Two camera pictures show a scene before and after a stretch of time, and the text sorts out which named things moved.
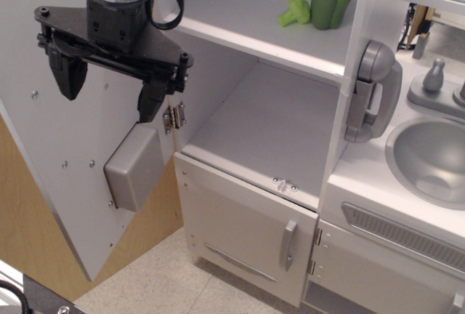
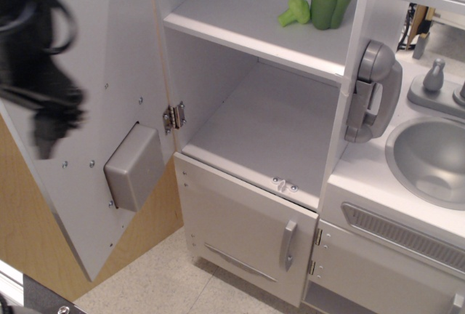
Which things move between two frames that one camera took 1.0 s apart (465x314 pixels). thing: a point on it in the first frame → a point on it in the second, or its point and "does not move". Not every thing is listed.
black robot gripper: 116,35 → 29,73
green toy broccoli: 298,10 does not move
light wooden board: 31,241 does not move
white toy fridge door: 66,143 does not move
